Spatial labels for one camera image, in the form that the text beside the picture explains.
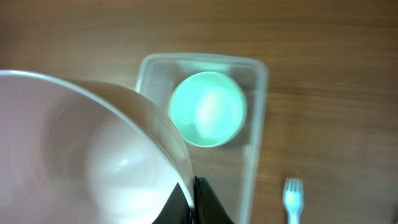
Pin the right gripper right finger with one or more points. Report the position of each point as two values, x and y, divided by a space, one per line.
208 208

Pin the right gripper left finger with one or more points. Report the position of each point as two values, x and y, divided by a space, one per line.
175 210

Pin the light blue fork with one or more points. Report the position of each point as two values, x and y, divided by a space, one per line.
293 200

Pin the light blue bowl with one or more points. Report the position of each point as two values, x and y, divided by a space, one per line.
208 109

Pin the white pink bowl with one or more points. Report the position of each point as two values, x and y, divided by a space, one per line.
81 151

